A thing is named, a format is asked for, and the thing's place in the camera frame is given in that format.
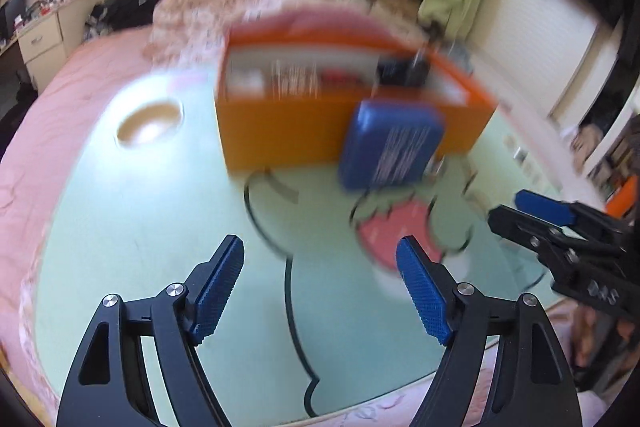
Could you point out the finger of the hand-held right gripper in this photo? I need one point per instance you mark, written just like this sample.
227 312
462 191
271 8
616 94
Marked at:
520 229
545 204

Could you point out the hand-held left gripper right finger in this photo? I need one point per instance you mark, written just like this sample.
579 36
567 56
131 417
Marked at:
422 292

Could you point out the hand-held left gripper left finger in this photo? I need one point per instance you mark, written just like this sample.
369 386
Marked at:
217 292

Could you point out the blue tin box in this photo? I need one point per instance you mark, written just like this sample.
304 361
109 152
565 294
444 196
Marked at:
390 147

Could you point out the orange storage box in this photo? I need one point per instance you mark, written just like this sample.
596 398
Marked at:
280 132

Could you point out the green cartoon-print desktop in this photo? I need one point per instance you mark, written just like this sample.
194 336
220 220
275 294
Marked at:
150 217

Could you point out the small tan cloth bundle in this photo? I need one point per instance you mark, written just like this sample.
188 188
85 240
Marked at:
587 147

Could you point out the cluttered white shelf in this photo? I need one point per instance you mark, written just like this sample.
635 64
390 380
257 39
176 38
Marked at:
617 127

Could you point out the rose-print pink cloth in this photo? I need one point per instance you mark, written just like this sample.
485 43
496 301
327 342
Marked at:
380 412

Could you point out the white slatted panel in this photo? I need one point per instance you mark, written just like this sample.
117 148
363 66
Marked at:
540 47

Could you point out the black folding umbrella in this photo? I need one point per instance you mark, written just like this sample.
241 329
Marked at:
402 69

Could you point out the pink bed sheet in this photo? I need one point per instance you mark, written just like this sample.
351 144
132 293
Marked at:
50 117

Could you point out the pink floral blanket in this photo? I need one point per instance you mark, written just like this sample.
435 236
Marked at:
200 2

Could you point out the black clothes pile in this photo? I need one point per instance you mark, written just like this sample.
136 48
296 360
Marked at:
125 9

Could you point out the white drawer cabinet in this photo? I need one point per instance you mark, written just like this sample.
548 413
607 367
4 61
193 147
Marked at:
42 42

